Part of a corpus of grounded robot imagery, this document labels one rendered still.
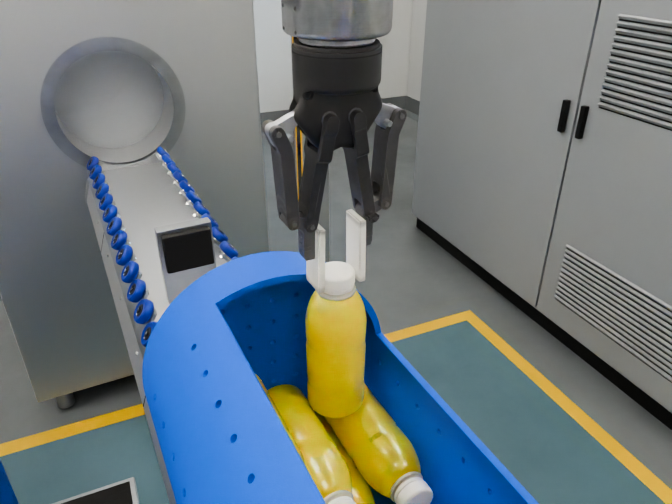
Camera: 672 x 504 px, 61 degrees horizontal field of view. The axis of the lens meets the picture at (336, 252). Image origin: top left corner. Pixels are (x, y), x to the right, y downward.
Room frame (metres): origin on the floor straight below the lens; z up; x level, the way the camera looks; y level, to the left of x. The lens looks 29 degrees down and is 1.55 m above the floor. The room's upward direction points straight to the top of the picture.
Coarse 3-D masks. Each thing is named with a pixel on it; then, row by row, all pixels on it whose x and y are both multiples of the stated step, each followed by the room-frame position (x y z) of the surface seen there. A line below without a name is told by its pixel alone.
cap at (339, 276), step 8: (328, 264) 0.50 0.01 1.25; (336, 264) 0.51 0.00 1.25; (344, 264) 0.50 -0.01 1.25; (328, 272) 0.49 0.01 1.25; (336, 272) 0.49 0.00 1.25; (344, 272) 0.49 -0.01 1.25; (352, 272) 0.49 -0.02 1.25; (328, 280) 0.48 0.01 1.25; (336, 280) 0.47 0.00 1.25; (344, 280) 0.48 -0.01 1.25; (352, 280) 0.48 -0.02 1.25; (328, 288) 0.48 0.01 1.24; (336, 288) 0.47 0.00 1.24; (344, 288) 0.48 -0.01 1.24; (352, 288) 0.49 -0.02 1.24
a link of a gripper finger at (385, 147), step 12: (396, 108) 0.51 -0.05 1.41; (396, 120) 0.51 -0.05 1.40; (384, 132) 0.51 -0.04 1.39; (396, 132) 0.51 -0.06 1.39; (384, 144) 0.51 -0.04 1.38; (396, 144) 0.51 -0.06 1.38; (372, 156) 0.52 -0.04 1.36; (384, 156) 0.50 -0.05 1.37; (396, 156) 0.51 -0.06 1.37; (372, 168) 0.52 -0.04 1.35; (384, 168) 0.50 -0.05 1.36; (372, 180) 0.52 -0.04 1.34; (384, 180) 0.50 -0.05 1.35; (384, 192) 0.50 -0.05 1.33; (384, 204) 0.50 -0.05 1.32
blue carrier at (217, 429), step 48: (192, 288) 0.52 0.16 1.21; (240, 288) 0.49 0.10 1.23; (288, 288) 0.57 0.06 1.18; (192, 336) 0.45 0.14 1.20; (240, 336) 0.54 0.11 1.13; (288, 336) 0.57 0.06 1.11; (384, 336) 0.56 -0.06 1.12; (144, 384) 0.48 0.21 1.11; (192, 384) 0.40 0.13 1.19; (240, 384) 0.37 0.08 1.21; (384, 384) 0.54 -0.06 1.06; (192, 432) 0.35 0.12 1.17; (240, 432) 0.32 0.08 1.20; (432, 432) 0.45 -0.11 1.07; (192, 480) 0.32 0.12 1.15; (240, 480) 0.29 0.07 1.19; (288, 480) 0.27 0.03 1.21; (432, 480) 0.42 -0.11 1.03; (480, 480) 0.38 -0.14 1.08
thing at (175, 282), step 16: (176, 224) 0.93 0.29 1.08; (192, 224) 0.93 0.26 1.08; (208, 224) 0.94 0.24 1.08; (160, 240) 0.90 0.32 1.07; (176, 240) 0.90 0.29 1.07; (192, 240) 0.91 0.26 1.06; (208, 240) 0.93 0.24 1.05; (160, 256) 0.90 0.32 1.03; (176, 256) 0.90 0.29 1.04; (192, 256) 0.91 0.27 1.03; (208, 256) 0.92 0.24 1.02; (176, 272) 0.91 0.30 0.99; (192, 272) 0.92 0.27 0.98; (176, 288) 0.91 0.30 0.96
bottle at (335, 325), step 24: (312, 312) 0.48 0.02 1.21; (336, 312) 0.47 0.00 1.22; (360, 312) 0.48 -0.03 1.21; (312, 336) 0.47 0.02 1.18; (336, 336) 0.46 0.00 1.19; (360, 336) 0.47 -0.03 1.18; (312, 360) 0.47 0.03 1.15; (336, 360) 0.46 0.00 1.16; (360, 360) 0.47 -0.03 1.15; (312, 384) 0.47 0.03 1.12; (336, 384) 0.46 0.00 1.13; (360, 384) 0.48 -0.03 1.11; (312, 408) 0.48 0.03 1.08; (336, 408) 0.46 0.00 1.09
